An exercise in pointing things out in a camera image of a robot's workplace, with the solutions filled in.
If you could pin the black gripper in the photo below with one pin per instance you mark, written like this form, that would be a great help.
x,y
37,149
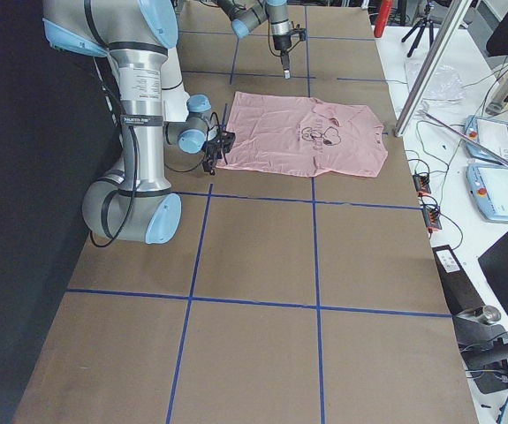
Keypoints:
x,y
281,42
213,151

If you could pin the black camera tripod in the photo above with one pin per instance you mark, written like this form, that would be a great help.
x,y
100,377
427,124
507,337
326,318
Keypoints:
x,y
425,23

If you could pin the long reacher stick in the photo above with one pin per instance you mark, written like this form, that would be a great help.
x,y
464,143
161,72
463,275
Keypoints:
x,y
467,140

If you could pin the black power box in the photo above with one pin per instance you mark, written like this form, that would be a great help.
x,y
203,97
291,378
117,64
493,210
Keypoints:
x,y
460,294

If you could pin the upper blue teach pendant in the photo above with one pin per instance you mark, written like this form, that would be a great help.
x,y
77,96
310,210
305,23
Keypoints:
x,y
489,132

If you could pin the lower blue teach pendant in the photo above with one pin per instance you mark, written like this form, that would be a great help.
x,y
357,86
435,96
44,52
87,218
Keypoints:
x,y
488,185

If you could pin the brown table cover sheet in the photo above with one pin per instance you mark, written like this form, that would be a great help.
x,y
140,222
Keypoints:
x,y
280,299

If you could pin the aluminium frame post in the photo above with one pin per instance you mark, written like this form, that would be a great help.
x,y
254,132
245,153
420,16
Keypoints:
x,y
451,23

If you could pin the blue teach pendant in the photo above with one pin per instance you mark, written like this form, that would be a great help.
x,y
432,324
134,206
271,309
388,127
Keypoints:
x,y
489,132
488,185

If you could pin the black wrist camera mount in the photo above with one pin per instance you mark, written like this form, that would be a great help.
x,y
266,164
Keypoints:
x,y
299,31

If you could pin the red fire extinguisher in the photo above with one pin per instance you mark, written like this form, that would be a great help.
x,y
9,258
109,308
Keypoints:
x,y
382,17

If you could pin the pink Snoopy t-shirt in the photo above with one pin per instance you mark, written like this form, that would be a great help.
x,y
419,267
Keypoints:
x,y
304,137

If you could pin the orange black connector box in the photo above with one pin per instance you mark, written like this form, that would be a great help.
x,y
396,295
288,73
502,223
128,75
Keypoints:
x,y
421,184

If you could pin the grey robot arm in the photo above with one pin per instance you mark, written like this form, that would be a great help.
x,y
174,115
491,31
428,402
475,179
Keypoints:
x,y
245,19
134,201

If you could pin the clear plastic bag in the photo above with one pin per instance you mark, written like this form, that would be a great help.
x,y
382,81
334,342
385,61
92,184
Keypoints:
x,y
444,85

